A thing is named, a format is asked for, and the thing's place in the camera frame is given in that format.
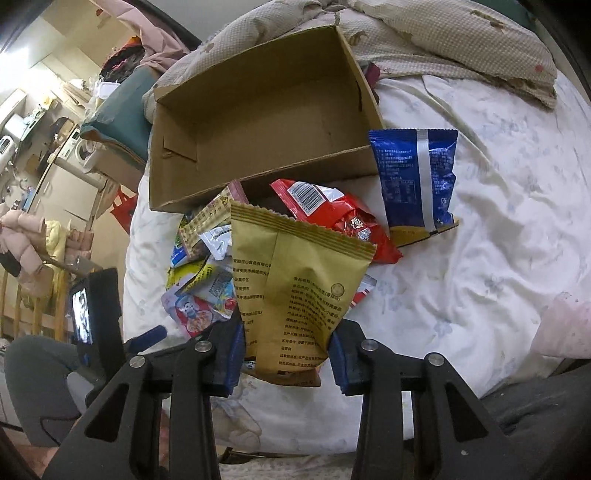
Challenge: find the pink jacket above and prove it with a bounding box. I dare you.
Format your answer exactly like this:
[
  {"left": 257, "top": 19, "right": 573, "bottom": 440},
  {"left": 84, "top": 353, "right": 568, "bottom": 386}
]
[{"left": 1, "top": 202, "right": 94, "bottom": 297}]

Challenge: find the pink cartoon snack bag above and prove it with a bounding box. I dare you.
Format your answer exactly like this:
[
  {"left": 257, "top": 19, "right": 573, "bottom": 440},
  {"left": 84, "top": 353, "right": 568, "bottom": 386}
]
[{"left": 161, "top": 289, "right": 226, "bottom": 339}]

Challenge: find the white floral bed sheet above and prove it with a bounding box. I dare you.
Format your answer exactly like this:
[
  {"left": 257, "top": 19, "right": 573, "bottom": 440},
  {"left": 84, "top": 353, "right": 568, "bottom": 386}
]
[{"left": 122, "top": 71, "right": 590, "bottom": 455}]

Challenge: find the red shopping bag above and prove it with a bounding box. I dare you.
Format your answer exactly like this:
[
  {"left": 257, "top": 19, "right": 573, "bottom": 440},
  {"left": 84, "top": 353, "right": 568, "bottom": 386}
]
[{"left": 110, "top": 188, "right": 137, "bottom": 233}]

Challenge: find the light blue snack bag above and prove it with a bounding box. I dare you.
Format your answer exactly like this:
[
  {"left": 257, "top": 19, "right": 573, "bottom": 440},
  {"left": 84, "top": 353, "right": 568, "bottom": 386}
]
[{"left": 182, "top": 257, "right": 236, "bottom": 319}]

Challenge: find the red snack bag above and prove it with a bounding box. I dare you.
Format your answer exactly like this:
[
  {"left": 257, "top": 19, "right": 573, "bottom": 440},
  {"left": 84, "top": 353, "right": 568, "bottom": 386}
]
[{"left": 270, "top": 179, "right": 403, "bottom": 264}]

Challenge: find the gold snack bag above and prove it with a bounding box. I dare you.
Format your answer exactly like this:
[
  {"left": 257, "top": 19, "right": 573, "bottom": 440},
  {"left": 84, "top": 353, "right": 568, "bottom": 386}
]
[{"left": 230, "top": 202, "right": 376, "bottom": 387}]

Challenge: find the beige wafer snack pack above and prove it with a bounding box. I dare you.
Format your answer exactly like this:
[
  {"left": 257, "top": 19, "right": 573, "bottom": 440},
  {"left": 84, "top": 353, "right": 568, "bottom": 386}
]
[{"left": 177, "top": 180, "right": 249, "bottom": 260}]

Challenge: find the cardboard box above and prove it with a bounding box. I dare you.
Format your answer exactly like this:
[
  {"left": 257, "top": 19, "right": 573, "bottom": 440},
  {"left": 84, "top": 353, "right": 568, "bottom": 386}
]
[{"left": 149, "top": 26, "right": 385, "bottom": 213}]

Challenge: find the beige checkered quilt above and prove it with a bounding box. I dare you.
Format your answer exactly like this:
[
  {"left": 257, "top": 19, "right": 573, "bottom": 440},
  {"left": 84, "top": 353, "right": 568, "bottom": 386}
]
[{"left": 155, "top": 1, "right": 557, "bottom": 109}]

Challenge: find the teal cushion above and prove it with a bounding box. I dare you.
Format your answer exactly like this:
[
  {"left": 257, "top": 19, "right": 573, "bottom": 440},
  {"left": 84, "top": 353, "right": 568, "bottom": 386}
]
[{"left": 80, "top": 66, "right": 159, "bottom": 165}]

